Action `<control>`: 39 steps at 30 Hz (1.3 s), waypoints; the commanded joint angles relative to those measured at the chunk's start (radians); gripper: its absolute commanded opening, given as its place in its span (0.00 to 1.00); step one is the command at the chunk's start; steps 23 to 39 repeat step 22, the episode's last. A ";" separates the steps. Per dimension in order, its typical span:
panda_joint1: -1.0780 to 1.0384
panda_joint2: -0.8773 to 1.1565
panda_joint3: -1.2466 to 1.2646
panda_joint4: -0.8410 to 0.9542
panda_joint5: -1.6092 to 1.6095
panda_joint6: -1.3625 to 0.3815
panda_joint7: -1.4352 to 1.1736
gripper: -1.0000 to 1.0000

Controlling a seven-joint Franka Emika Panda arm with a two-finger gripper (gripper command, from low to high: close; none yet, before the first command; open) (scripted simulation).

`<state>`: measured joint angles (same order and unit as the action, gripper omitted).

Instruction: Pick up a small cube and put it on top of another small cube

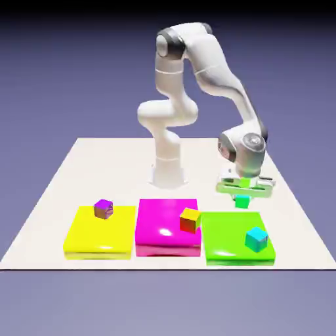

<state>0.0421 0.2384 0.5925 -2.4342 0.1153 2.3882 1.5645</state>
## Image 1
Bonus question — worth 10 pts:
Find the large magenta box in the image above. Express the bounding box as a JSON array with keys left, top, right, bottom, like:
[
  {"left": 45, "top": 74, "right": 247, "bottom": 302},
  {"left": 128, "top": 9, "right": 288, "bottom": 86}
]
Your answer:
[{"left": 135, "top": 198, "right": 202, "bottom": 258}]

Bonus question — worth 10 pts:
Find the small cyan cube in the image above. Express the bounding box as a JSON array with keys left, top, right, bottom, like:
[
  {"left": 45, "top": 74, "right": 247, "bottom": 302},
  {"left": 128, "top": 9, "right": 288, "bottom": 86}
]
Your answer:
[{"left": 245, "top": 226, "right": 269, "bottom": 253}]

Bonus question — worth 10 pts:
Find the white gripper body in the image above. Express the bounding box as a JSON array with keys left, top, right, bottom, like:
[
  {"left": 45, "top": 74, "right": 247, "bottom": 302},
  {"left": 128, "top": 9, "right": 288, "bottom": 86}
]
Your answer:
[{"left": 215, "top": 177, "right": 273, "bottom": 199}]

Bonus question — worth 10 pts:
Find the small green cube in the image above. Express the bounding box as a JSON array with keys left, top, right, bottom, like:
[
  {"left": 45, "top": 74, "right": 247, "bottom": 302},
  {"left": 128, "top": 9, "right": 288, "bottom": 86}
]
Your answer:
[{"left": 234, "top": 194, "right": 250, "bottom": 209}]

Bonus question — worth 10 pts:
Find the small yellow cube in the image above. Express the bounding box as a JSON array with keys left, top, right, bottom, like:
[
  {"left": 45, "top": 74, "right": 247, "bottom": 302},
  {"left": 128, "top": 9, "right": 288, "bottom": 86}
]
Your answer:
[{"left": 179, "top": 207, "right": 201, "bottom": 234}]

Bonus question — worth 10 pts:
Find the small purple cube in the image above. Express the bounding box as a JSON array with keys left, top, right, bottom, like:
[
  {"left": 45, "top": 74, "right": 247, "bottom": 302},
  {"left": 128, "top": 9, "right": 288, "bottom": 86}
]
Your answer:
[{"left": 93, "top": 198, "right": 114, "bottom": 220}]

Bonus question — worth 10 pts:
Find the large green box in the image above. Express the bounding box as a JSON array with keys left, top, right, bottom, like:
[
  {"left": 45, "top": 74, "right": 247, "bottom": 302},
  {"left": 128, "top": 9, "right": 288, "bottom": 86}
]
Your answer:
[{"left": 199, "top": 211, "right": 276, "bottom": 266}]

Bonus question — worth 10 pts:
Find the large yellow box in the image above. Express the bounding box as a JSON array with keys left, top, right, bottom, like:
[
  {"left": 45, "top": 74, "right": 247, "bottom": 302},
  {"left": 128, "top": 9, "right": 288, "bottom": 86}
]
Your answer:
[{"left": 62, "top": 205, "right": 137, "bottom": 261}]

